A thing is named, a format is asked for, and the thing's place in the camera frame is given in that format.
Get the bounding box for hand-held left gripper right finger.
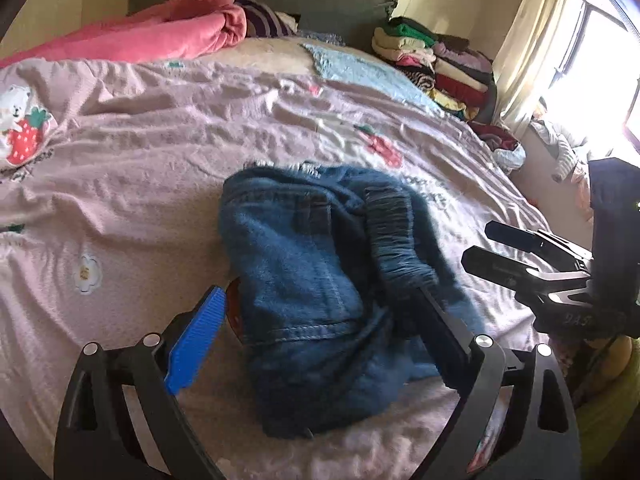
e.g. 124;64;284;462
415;282;583;480

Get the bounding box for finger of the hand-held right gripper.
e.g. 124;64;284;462
484;220;594;262
460;247;592;307

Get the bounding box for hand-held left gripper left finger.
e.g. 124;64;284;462
54;285;228;480

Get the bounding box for blue denim pants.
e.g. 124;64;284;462
219;160;483;440

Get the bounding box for person's right forearm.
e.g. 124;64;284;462
570;335;640;471

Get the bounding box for white plastic bag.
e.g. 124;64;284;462
492;142;527;173

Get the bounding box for grey garment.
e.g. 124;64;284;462
530;110;596;183

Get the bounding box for dark red garment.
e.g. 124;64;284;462
470;120;521;153

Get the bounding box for window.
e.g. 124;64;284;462
545;0;640;156

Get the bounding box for stack of folded clothes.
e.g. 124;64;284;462
370;16;498;123

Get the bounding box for cream curtain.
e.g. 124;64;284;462
492;0;586;136

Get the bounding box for pink printed bedsheet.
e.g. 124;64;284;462
0;35;556;480

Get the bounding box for light blue towel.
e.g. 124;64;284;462
300;40;446;116

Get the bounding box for pink quilt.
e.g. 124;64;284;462
0;0;248;68

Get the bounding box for purple striped garment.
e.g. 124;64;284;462
235;0;301;38

